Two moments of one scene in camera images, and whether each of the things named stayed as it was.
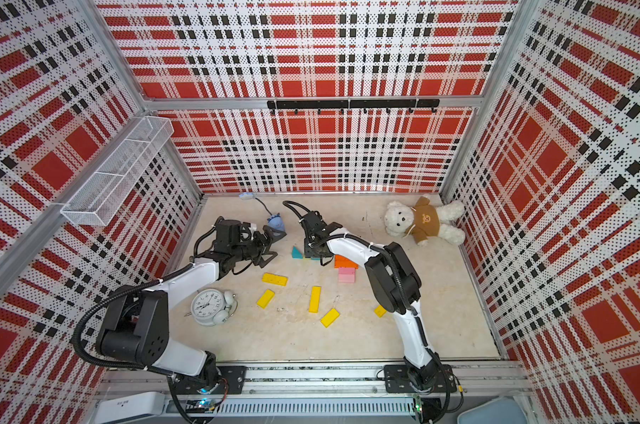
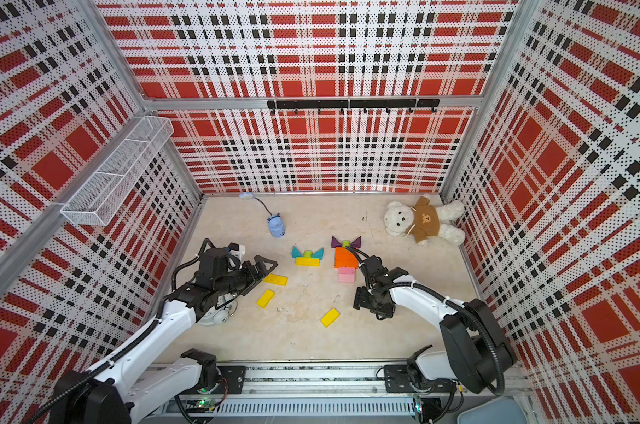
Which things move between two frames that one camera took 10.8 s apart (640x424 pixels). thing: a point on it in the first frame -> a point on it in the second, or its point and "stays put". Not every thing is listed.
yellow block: (315, 299) -> (305, 261)
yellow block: (274, 279) stays put
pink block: (346, 276) stays put
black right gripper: (308, 252) -> (360, 300)
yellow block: (265, 299) stays put
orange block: (341, 261) stays put
